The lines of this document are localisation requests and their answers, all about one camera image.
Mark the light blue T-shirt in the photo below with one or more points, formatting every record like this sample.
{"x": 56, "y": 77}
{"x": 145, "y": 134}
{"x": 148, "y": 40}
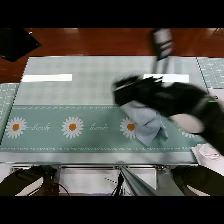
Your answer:
{"x": 148, "y": 125}

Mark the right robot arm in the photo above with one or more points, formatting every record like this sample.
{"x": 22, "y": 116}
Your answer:
{"x": 186, "y": 100}

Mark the white garment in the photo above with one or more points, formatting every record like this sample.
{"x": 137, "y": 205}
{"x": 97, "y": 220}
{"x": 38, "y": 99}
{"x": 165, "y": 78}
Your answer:
{"x": 210, "y": 155}

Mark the silver frame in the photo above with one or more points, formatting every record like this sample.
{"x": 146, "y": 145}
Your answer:
{"x": 140, "y": 186}

